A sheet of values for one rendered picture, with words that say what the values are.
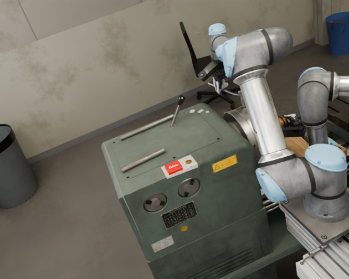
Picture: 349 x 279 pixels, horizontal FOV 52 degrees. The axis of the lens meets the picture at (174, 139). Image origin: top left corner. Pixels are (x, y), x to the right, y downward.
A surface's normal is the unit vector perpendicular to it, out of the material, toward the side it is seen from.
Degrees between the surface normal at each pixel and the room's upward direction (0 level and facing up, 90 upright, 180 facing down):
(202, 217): 90
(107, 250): 0
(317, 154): 8
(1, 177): 94
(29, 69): 90
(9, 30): 90
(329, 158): 8
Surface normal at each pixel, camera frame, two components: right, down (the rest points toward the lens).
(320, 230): -0.25, -0.81
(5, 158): 0.81, 0.21
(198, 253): 0.32, 0.45
